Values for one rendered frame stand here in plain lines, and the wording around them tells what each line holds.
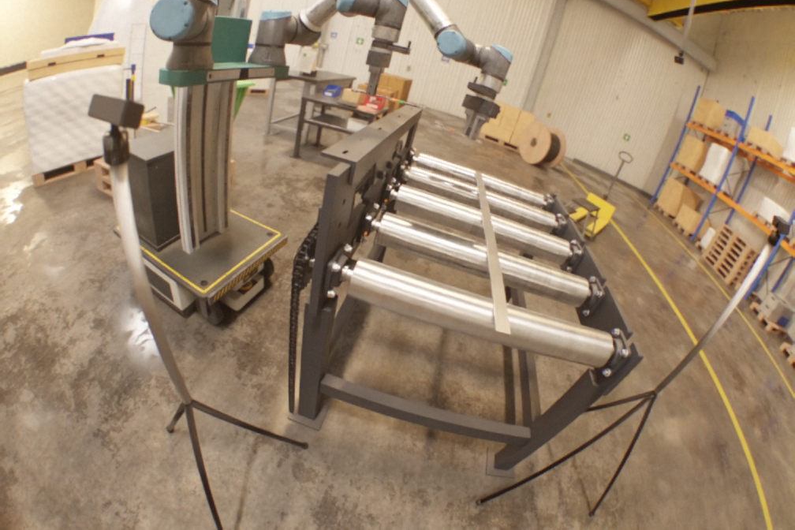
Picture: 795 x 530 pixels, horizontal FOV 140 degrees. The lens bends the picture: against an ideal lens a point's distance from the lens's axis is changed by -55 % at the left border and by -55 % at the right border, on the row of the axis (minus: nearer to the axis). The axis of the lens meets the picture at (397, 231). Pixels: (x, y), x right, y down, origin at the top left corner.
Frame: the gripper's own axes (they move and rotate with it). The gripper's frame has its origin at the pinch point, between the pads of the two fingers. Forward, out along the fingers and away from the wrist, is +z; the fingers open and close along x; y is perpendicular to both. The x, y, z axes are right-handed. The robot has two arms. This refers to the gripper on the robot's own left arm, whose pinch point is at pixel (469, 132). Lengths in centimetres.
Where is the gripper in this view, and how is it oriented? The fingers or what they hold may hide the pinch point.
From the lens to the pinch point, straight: 119.7
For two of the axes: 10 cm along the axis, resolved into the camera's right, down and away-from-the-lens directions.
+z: -3.4, 8.7, 3.5
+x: -6.2, -4.9, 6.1
